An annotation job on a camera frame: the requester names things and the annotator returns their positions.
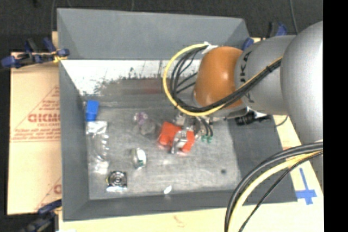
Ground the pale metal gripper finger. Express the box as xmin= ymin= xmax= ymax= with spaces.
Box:
xmin=170 ymin=130 xmax=191 ymax=155
xmin=175 ymin=112 xmax=187 ymax=126

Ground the orange block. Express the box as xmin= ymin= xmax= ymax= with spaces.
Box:
xmin=157 ymin=121 xmax=196 ymax=154

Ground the clear glass thing purple flower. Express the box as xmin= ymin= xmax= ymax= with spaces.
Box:
xmin=132 ymin=111 xmax=158 ymax=136

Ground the small clear white green thing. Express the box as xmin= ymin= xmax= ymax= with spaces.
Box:
xmin=130 ymin=147 xmax=148 ymax=170

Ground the round shiny metal thing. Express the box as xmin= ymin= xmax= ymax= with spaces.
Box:
xmin=105 ymin=170 xmax=129 ymax=193

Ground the grey metal bin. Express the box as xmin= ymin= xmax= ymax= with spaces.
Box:
xmin=56 ymin=8 xmax=298 ymax=221

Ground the clear plastic bottle blue cap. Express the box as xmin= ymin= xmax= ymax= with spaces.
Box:
xmin=83 ymin=99 xmax=110 ymax=175

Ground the brown cardboard board red print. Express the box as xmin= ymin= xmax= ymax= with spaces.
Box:
xmin=6 ymin=51 xmax=64 ymax=216

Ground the black cylinder on white bracket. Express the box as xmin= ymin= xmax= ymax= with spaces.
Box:
xmin=234 ymin=111 xmax=272 ymax=126

